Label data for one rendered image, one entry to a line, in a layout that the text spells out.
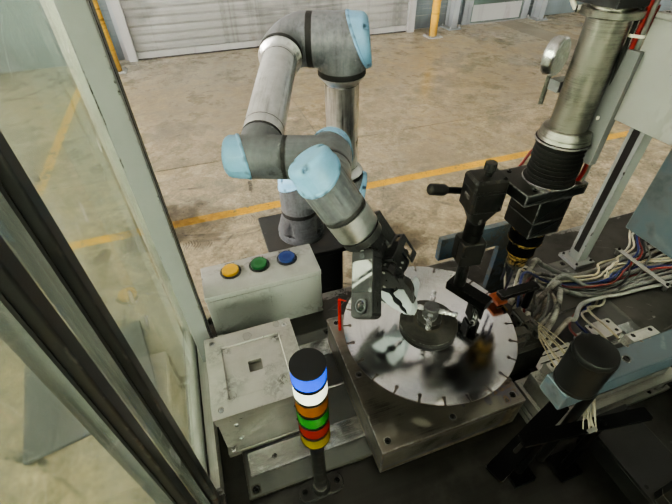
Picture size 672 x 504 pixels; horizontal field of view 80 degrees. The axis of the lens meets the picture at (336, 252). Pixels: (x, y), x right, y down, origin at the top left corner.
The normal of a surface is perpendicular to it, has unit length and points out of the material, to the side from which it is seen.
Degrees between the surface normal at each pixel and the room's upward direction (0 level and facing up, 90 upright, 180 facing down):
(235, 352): 0
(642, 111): 90
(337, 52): 95
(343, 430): 0
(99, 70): 90
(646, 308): 0
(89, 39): 90
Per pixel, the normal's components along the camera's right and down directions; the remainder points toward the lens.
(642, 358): -0.01, -0.75
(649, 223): -0.95, 0.22
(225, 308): 0.33, 0.62
